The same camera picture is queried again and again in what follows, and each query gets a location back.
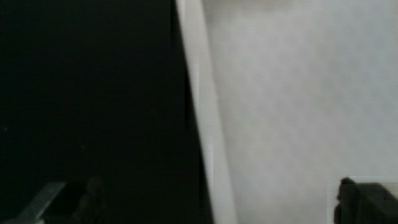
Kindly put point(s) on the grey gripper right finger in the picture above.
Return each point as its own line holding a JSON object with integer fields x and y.
{"x": 366, "y": 204}

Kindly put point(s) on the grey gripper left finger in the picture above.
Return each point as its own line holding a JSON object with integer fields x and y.
{"x": 68, "y": 203}

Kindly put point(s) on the white desk top tray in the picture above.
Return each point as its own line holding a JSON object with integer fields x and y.
{"x": 293, "y": 74}

